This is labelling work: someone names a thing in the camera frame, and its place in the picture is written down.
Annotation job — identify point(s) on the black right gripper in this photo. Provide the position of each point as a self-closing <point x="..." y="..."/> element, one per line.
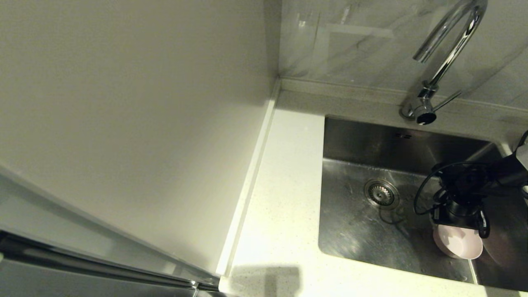
<point x="462" y="194"/>

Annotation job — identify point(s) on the pink bowl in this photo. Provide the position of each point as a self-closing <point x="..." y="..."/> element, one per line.
<point x="458" y="243"/>

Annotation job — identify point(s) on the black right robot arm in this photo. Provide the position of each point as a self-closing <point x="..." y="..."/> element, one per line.
<point x="509" y="171"/>

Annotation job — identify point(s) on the metal sink drain strainer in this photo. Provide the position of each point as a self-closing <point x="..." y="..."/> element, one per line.
<point x="381" y="194"/>

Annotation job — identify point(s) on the stainless steel sink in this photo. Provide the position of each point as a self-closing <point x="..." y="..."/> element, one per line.
<point x="354" y="235"/>

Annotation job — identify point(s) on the chrome gooseneck faucet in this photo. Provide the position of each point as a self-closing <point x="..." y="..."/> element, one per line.
<point x="447" y="62"/>

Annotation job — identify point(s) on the stainless steel appliance door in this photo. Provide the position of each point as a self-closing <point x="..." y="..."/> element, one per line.
<point x="62" y="284"/>

